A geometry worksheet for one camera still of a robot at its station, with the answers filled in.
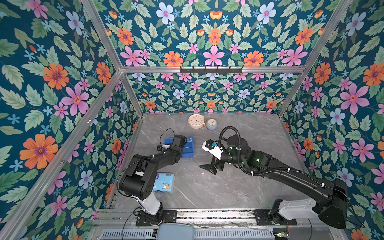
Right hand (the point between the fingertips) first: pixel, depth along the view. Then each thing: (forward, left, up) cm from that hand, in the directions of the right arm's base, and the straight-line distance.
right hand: (204, 154), depth 68 cm
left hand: (+21, +14, -18) cm, 31 cm away
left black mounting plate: (-21, +20, -25) cm, 38 cm away
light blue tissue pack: (-6, +22, -21) cm, 31 cm away
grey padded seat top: (-27, +14, -24) cm, 39 cm away
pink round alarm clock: (+41, +6, -22) cm, 47 cm away
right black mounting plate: (-21, -31, -25) cm, 46 cm away
